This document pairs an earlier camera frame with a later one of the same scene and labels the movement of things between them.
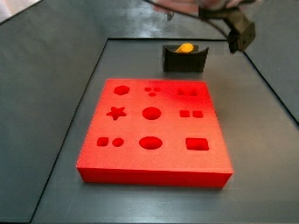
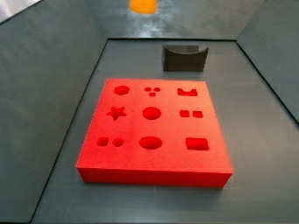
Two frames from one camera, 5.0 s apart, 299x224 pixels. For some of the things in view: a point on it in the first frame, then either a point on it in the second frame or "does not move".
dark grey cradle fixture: [183, 62] does not move
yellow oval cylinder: [185, 48] → [145, 6]
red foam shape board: [155, 136] does not move
